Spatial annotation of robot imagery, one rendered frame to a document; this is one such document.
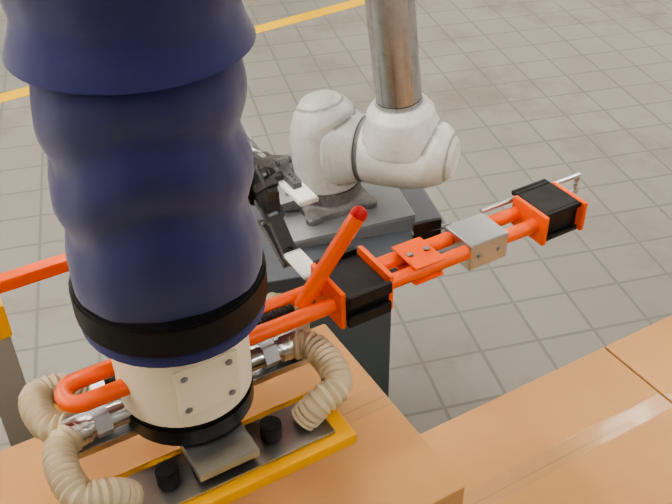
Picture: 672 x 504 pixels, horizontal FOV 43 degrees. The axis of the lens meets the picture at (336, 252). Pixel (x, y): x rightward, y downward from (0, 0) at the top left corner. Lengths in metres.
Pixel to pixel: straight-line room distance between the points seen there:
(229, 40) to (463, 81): 3.73
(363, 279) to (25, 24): 0.57
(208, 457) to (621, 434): 1.07
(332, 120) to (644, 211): 1.95
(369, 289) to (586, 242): 2.30
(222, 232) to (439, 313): 2.11
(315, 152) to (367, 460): 0.88
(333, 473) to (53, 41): 0.73
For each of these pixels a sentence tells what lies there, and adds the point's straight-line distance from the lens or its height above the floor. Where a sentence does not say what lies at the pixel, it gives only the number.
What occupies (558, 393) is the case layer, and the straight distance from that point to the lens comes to 1.97.
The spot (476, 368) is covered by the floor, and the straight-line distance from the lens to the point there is 2.78.
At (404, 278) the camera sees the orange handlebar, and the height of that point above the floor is 1.19.
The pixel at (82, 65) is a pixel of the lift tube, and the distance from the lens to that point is 0.77.
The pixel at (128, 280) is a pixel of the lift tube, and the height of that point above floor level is 1.39.
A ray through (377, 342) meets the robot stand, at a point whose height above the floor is 0.39.
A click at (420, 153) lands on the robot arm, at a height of 0.99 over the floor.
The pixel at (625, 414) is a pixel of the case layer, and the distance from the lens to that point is 1.96.
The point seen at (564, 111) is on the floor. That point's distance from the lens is 4.28.
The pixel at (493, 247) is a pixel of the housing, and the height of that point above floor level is 1.19.
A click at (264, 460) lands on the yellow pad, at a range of 1.10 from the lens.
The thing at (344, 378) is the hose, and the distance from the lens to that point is 1.11.
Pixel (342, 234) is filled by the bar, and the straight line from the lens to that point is 1.11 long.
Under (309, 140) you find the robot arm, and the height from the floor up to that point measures 0.98.
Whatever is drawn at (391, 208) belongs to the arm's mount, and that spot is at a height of 0.79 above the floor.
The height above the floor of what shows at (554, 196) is 1.21.
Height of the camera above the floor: 1.93
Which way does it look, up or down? 37 degrees down
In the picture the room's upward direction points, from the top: 1 degrees counter-clockwise
